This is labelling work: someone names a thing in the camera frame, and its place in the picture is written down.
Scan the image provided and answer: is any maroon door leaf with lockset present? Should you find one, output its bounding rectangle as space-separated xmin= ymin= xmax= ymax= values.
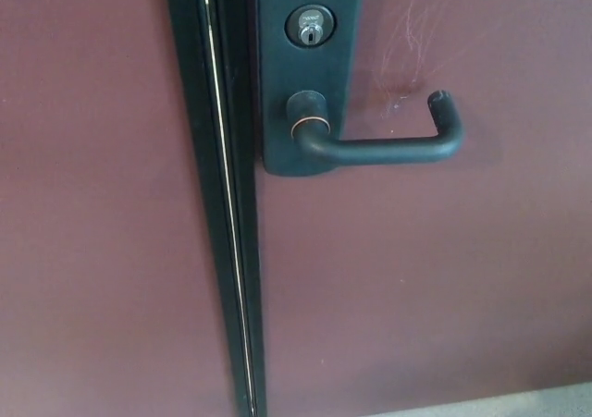
xmin=256 ymin=0 xmax=592 ymax=417

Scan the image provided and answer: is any black lever door handle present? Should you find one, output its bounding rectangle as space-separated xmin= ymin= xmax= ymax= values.
xmin=285 ymin=88 xmax=464 ymax=166

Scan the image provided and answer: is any silver key lock cylinder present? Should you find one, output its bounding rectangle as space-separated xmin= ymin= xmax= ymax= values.
xmin=284 ymin=4 xmax=339 ymax=49

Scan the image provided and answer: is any black door meeting edge strip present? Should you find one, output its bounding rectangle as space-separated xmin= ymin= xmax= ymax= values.
xmin=161 ymin=0 xmax=270 ymax=417

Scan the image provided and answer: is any black lockset escutcheon plate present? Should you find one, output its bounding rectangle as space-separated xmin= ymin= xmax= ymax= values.
xmin=256 ymin=0 xmax=370 ymax=178

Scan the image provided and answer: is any plain maroon door leaf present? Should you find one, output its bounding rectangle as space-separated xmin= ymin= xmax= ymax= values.
xmin=0 ymin=0 xmax=242 ymax=417

